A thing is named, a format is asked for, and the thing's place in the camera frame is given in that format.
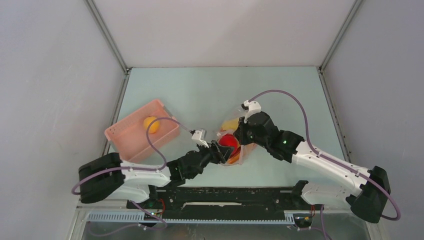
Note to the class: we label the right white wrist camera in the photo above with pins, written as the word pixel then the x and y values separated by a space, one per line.
pixel 251 108

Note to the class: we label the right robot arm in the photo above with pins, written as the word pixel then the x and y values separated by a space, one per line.
pixel 364 191

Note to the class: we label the pink plastic basket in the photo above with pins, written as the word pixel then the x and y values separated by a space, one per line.
pixel 128 136

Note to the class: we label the aluminium frame post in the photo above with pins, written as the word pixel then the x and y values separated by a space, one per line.
pixel 341 33
pixel 104 30

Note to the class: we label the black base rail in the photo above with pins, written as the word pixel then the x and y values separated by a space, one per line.
pixel 256 204

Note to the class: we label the right aluminium frame post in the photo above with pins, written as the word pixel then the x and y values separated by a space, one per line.
pixel 341 33

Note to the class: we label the left aluminium frame post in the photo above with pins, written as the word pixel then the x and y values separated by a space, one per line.
pixel 104 30

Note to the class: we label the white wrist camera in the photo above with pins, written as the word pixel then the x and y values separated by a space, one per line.
pixel 251 108
pixel 198 136

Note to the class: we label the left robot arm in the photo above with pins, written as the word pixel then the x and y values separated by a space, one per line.
pixel 110 177

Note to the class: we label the fake orange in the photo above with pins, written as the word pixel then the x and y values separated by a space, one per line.
pixel 151 124

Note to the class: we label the fake red apple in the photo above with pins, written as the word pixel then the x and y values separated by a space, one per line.
pixel 228 140

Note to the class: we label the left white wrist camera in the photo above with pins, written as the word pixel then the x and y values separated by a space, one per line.
pixel 198 136

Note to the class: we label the clear zip top bag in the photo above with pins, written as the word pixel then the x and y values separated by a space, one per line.
pixel 243 151

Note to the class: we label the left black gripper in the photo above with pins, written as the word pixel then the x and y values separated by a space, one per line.
pixel 213 151

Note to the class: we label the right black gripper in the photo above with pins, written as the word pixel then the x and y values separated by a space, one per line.
pixel 240 132

